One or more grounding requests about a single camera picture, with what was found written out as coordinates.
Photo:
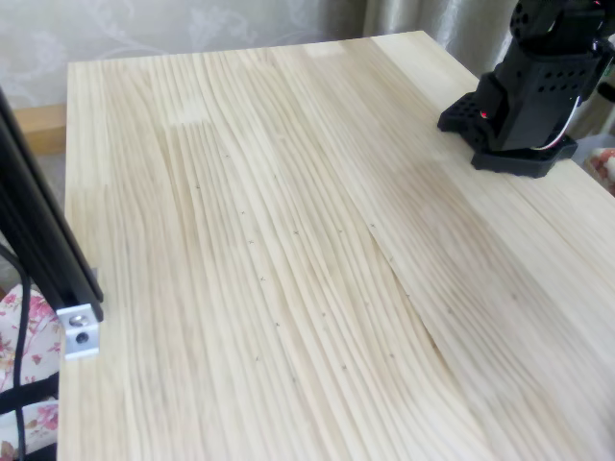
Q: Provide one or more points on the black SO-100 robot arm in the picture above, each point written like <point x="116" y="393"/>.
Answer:
<point x="528" y="96"/>

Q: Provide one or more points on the black aluminium extrusion bar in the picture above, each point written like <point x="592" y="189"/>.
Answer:
<point x="43" y="216"/>

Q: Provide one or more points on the floral pink fabric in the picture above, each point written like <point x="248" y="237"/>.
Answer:
<point x="41" y="307"/>
<point x="603" y="165"/>

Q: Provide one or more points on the silver corner bracket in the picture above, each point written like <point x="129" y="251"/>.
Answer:
<point x="79" y="331"/>

